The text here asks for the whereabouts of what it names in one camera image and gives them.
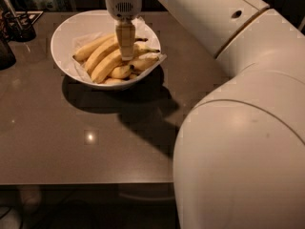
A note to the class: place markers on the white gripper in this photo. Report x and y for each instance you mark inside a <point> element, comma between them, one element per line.
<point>123,4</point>

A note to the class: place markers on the large front yellow banana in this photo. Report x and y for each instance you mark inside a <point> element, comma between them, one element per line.
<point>114,59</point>

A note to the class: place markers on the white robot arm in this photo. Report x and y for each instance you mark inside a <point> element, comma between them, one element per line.
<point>239,157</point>

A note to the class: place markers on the middle yellow banana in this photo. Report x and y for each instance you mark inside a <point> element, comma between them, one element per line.
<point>100,53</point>

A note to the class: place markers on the small right yellow banana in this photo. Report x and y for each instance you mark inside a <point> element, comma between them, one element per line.
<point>142,64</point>

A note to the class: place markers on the small yellow banana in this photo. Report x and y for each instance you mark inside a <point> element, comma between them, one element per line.
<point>121,72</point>
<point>142,64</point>
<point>110,80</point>

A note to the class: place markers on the small lower yellow banana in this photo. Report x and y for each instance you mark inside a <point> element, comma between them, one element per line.
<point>121,72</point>

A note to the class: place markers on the back yellow banana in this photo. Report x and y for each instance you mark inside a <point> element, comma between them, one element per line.
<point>85,51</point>

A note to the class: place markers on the bottom small yellow banana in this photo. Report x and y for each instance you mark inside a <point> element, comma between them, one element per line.
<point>110,80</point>

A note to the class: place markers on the dark round object left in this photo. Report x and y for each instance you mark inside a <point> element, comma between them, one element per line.
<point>7,58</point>

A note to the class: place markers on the white pen in holder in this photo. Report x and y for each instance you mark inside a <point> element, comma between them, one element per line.
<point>13,14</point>

